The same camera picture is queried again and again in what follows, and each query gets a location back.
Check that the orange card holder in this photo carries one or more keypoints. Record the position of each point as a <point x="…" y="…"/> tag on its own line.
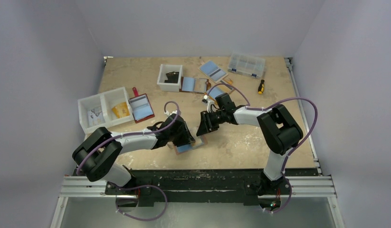
<point x="223" y="88"/>

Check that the wrist white camera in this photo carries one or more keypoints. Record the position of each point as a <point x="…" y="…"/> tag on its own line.
<point x="167" y="113"/>
<point x="209" y="102"/>

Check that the brown open card holder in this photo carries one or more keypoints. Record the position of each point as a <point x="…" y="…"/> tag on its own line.
<point x="195" y="85"/>

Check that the pink card holder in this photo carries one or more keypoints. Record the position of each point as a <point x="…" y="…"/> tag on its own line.
<point x="199" y="142"/>

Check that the red card holder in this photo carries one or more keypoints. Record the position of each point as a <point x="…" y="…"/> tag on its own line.
<point x="141" y="107"/>

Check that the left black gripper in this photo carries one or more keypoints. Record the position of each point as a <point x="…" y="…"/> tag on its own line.
<point x="186" y="138"/>

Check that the white card holder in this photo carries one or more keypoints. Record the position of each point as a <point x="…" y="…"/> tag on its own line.
<point x="213" y="71"/>

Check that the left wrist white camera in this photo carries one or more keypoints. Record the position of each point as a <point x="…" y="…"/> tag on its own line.
<point x="167" y="113"/>

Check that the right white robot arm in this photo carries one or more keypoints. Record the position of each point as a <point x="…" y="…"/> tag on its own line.
<point x="280" y="130"/>

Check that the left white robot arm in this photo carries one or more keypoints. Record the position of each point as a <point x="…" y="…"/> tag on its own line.
<point x="96" y="156"/>

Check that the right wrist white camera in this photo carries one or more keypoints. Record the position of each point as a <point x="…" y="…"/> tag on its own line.
<point x="209" y="102"/>

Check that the clear plastic organizer box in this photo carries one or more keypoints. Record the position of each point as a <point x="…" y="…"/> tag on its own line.
<point x="247" y="65"/>

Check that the printed card in bin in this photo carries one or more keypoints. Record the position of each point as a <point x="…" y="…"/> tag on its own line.
<point x="95" y="116"/>

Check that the black object in box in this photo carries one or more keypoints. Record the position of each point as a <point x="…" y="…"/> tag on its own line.
<point x="172" y="77"/>

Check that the aluminium frame rail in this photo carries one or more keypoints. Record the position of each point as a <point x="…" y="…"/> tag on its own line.
<point x="82" y="186"/>

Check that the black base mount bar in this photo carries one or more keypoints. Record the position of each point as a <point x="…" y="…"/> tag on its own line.
<point x="246" y="186"/>

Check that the orange card in bin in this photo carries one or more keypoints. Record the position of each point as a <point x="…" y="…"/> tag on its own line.
<point x="121" y="110"/>

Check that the yellow black screwdriver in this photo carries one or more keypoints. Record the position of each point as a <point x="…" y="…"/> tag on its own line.
<point x="261" y="87"/>

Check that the small white square box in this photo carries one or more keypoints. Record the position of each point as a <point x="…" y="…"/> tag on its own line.
<point x="166" y="87"/>

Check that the white two-compartment bin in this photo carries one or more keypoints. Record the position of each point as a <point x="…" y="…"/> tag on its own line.
<point x="106" y="100"/>

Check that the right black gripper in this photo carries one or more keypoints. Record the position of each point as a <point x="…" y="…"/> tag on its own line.
<point x="207" y="120"/>

